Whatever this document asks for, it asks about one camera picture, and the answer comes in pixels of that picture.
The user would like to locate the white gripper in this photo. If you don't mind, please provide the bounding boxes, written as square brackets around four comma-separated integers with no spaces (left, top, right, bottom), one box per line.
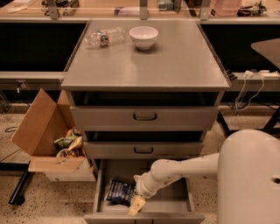
[128,172,159,216]

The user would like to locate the blue chip bag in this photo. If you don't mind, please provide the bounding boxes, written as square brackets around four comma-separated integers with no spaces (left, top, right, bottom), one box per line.
[105,179,135,207]

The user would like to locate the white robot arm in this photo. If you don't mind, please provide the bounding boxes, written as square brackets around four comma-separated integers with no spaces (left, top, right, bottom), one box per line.
[134,129,280,224]

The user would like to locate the bottom grey open drawer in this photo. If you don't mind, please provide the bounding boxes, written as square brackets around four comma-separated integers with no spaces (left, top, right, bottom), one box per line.
[84,159,205,224]

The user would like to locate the middle grey drawer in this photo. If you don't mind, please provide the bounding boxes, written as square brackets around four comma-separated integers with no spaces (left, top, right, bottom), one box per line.
[85,142,203,159]

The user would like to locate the top grey drawer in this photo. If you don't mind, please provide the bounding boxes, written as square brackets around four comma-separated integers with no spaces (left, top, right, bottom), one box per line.
[70,106,218,131]

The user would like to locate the grey drawer cabinet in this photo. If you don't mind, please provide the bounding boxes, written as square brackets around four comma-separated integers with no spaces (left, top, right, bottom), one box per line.
[60,19,231,176]

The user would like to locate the snack bags in box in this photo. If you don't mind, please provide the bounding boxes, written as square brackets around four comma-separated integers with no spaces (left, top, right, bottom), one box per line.
[53,127,86,158]

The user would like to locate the brown cardboard box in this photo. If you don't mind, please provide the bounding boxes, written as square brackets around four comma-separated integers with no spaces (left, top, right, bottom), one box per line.
[11,88,96,182]

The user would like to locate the black table leg left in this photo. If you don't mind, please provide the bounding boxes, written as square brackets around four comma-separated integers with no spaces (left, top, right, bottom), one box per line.
[0,162,30,206]

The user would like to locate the black table leg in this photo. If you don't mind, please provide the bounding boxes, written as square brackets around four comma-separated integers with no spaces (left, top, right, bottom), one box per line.
[0,162,30,206]
[217,108,280,137]

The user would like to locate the black table leg right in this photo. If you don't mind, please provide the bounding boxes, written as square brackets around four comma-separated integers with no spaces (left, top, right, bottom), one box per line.
[217,108,280,137]

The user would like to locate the white ceramic bowl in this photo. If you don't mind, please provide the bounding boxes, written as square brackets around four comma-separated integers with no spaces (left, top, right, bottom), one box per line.
[129,26,158,50]

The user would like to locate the clear plastic water bottle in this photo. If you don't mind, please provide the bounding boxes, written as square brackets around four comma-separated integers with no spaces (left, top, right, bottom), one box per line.
[84,26,126,49]

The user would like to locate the pink storage container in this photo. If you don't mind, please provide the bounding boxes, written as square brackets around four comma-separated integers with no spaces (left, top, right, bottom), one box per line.
[210,0,241,17]

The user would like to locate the white cables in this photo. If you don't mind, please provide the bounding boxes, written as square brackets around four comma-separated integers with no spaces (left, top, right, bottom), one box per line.
[233,69,272,113]

